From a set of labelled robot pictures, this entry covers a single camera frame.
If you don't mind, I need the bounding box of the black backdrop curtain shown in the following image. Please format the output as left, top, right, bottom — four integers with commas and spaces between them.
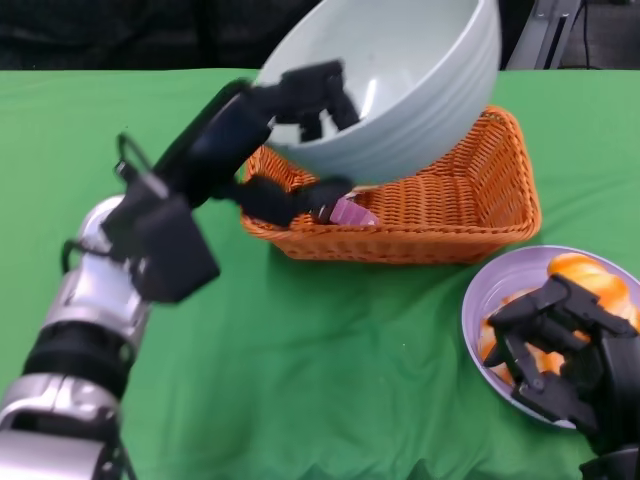
0, 0, 640, 74

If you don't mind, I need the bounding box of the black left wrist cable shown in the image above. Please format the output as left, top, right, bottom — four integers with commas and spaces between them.
59, 133, 151, 274

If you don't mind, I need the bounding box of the grey bowl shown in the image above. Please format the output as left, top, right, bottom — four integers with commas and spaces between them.
253, 0, 503, 186

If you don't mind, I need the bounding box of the green tablecloth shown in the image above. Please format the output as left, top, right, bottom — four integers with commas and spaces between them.
0, 68, 640, 480

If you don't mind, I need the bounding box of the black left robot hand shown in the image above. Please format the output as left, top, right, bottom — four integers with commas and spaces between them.
154, 59, 361, 229

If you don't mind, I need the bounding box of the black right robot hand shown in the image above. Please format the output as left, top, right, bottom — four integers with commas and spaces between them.
482, 273, 640, 456

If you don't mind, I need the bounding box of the orange striped ring bread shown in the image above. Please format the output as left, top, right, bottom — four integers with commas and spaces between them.
547, 253, 640, 331
479, 294, 566, 386

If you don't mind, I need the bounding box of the orange wicker basket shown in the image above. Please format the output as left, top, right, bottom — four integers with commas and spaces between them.
239, 104, 543, 265

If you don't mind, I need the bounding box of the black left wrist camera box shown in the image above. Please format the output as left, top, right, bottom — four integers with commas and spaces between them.
102, 169, 221, 304

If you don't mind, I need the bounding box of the grey metal stand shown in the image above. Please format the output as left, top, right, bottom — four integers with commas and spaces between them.
504, 0, 584, 71

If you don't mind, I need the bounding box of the lavender plate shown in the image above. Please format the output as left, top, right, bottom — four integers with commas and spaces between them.
460, 244, 640, 430

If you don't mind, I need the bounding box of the pink and chocolate cake slice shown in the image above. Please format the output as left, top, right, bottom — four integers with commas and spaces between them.
312, 197, 381, 227

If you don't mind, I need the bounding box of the thin black cable by stand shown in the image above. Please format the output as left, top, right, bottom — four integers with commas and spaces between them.
574, 0, 597, 70

